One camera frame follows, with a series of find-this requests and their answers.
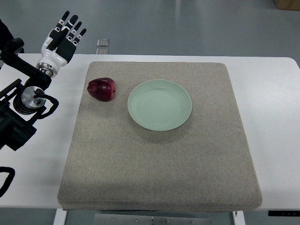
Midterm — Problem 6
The red apple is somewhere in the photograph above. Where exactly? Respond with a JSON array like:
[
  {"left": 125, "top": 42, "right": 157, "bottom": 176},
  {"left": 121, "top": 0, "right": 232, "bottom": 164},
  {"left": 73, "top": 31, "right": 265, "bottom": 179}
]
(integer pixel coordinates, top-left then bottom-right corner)
[{"left": 87, "top": 77, "right": 116, "bottom": 102}]

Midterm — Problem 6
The light green plate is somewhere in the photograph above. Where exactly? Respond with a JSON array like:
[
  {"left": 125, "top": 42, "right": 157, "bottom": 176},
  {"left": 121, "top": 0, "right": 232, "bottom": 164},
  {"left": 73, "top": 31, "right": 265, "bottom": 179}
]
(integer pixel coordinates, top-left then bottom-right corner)
[{"left": 127, "top": 79, "right": 192, "bottom": 131}]

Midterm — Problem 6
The lower floor outlet plate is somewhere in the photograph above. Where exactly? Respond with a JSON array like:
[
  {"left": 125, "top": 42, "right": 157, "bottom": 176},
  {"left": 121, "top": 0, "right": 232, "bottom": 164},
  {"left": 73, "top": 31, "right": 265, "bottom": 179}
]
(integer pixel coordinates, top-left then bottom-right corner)
[{"left": 96, "top": 48, "right": 109, "bottom": 54}]

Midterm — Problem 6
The beige fabric mat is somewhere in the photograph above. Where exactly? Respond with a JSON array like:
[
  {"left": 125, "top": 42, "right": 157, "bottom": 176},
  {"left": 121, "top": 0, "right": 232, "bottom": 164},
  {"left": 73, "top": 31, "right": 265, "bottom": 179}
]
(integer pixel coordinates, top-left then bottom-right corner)
[{"left": 58, "top": 61, "right": 262, "bottom": 212}]

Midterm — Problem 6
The cardboard box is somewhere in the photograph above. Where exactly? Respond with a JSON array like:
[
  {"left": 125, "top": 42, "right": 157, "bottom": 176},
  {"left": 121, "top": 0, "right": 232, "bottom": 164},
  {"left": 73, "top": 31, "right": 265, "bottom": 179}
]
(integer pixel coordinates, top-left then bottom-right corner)
[{"left": 275, "top": 0, "right": 300, "bottom": 11}]

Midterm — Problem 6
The upper floor outlet plate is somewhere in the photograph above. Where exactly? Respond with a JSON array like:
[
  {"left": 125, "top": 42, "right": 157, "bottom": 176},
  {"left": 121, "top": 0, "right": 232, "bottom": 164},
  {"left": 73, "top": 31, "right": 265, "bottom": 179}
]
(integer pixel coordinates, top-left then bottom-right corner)
[{"left": 97, "top": 39, "right": 109, "bottom": 47}]

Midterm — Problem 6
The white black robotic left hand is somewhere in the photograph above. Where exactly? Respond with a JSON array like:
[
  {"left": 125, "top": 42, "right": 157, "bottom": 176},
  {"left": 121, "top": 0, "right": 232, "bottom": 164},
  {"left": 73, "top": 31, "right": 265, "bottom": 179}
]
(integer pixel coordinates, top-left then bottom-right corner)
[{"left": 36, "top": 10, "right": 87, "bottom": 78}]

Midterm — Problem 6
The black cable loop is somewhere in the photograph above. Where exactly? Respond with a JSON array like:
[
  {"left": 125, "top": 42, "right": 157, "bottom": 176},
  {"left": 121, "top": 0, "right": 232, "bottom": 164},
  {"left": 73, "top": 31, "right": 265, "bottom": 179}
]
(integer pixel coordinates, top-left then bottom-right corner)
[{"left": 0, "top": 166, "right": 15, "bottom": 198}]

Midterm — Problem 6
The black table control panel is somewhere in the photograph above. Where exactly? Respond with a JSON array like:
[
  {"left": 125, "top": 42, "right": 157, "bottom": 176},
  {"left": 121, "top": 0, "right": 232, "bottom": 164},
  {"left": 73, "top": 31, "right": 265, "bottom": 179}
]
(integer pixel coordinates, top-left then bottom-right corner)
[{"left": 268, "top": 210, "right": 300, "bottom": 217}]

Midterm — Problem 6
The white table leg left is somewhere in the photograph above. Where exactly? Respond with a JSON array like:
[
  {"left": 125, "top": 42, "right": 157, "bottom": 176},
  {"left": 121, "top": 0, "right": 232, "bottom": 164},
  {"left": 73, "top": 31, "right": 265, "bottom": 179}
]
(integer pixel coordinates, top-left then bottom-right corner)
[{"left": 53, "top": 209, "right": 68, "bottom": 225}]

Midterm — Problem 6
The white table leg right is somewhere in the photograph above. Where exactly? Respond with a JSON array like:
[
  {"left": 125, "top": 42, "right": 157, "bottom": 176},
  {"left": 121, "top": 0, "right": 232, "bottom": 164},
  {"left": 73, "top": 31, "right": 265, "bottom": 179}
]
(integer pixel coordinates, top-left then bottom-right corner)
[{"left": 232, "top": 211, "right": 246, "bottom": 225}]

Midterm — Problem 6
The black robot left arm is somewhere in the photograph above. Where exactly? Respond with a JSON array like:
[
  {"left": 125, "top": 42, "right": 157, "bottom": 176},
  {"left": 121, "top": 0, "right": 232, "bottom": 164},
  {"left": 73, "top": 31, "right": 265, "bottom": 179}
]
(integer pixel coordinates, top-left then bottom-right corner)
[{"left": 0, "top": 22, "right": 59, "bottom": 150}]

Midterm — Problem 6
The metal base plate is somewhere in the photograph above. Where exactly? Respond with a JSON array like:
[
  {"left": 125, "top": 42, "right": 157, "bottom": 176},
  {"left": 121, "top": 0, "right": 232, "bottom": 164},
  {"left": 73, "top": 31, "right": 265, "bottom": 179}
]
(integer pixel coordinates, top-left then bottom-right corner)
[{"left": 93, "top": 214, "right": 211, "bottom": 225}]

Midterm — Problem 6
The floor outlet plate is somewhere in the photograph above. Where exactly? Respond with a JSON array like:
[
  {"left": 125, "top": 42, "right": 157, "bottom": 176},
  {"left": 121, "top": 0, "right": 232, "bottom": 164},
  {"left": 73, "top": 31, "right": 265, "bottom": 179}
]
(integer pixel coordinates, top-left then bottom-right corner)
[
  {"left": 96, "top": 48, "right": 109, "bottom": 54},
  {"left": 97, "top": 39, "right": 109, "bottom": 47}
]

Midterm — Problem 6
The white table leg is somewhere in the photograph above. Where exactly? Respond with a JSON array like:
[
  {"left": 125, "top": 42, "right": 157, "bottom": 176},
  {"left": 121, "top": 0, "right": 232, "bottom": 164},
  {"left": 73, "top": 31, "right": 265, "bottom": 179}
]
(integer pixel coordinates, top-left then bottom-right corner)
[
  {"left": 232, "top": 211, "right": 246, "bottom": 225},
  {"left": 53, "top": 209, "right": 68, "bottom": 225}
]

